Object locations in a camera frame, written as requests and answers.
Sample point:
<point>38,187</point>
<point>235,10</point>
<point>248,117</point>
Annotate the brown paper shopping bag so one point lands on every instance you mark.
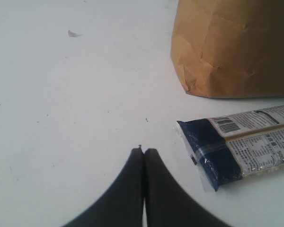
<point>229,48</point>

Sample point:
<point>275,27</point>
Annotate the small paper scrap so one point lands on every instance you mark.
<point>73,34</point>

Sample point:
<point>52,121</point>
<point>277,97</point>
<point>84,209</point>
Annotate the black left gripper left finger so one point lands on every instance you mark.
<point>121,205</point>

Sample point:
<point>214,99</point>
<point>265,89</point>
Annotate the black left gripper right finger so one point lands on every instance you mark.
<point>166,202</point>

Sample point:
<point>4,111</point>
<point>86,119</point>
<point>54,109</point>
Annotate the dark blue noodle packet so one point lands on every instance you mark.
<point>232,147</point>

